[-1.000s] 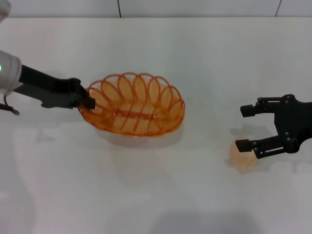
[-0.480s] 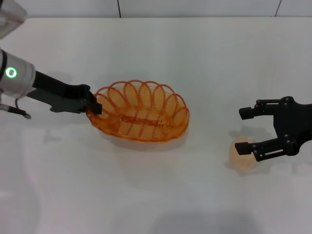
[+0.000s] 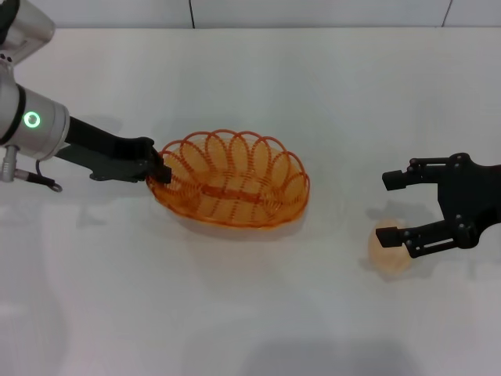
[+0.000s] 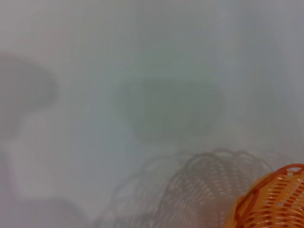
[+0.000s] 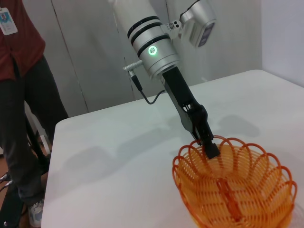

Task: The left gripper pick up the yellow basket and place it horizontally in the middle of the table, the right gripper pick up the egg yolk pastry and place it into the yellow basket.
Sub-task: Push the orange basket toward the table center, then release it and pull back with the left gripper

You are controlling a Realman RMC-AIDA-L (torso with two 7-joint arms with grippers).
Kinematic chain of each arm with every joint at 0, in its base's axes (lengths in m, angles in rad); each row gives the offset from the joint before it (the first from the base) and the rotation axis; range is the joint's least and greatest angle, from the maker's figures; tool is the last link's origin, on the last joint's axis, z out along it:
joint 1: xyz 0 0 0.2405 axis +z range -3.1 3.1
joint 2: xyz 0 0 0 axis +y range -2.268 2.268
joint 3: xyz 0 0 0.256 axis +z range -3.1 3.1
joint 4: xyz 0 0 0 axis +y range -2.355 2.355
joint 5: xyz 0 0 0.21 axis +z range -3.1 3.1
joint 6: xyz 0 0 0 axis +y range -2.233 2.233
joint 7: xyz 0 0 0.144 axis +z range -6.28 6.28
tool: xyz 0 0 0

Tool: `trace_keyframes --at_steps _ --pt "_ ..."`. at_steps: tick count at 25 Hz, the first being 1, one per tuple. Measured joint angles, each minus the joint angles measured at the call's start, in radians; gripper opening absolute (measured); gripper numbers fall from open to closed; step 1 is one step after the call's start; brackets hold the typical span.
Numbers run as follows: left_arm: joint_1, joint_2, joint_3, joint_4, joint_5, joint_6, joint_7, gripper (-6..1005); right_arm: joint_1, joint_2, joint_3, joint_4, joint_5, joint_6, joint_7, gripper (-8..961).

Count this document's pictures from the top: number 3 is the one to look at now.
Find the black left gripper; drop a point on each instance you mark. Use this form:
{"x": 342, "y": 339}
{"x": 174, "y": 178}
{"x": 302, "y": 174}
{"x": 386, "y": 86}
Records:
{"x": 109, "y": 156}

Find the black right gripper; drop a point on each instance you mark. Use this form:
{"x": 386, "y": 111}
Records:
{"x": 466, "y": 196}

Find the pale peach bread bun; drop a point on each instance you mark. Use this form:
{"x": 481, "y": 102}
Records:
{"x": 387, "y": 261}

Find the orange plastic woven basket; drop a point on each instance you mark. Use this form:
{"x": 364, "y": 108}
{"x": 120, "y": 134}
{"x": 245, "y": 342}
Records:
{"x": 231, "y": 194}

